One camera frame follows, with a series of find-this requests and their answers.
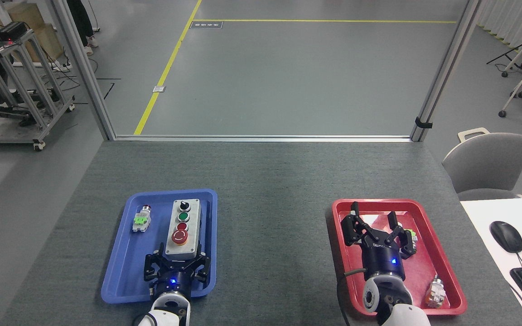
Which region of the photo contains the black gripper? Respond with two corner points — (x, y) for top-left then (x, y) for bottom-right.
(143, 243), (211, 299)
(341, 201), (417, 278)

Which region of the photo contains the grey four-button control box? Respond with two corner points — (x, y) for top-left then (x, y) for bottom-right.
(165, 198), (203, 262)

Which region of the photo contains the red button with green block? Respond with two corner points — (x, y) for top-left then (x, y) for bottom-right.
(132, 205), (152, 234)

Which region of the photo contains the cardboard box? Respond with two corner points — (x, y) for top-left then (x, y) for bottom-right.
(0, 3), (65, 65)

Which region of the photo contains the blue plastic tray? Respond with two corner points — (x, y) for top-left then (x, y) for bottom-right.
(101, 188), (218, 303)

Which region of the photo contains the red plastic tray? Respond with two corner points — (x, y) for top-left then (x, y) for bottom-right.
(332, 198), (468, 316)

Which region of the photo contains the white desk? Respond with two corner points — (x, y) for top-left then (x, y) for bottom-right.
(459, 197), (522, 326)

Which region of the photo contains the black computer mouse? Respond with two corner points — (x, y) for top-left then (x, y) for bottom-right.
(489, 220), (522, 254)

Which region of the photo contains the white curtain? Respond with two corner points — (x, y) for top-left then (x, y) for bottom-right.
(476, 0), (522, 51)

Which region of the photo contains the person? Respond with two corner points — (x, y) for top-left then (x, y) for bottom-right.
(66, 0), (100, 57)

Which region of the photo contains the green push button switch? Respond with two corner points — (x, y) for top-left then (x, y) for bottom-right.
(404, 228), (419, 255)

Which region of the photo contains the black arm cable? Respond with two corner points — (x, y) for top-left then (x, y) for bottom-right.
(336, 268), (368, 326)

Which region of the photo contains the silver switch module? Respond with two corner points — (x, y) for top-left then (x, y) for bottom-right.
(425, 274), (448, 310)

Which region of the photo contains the silver table edge rail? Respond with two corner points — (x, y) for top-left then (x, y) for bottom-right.
(114, 134), (414, 143)

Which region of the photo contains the silver aluminium post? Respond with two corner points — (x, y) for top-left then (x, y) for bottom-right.
(409, 0), (484, 143)
(51, 0), (117, 141)

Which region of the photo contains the aluminium frame cart on wheels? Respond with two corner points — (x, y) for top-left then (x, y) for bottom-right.
(0, 27), (76, 153)

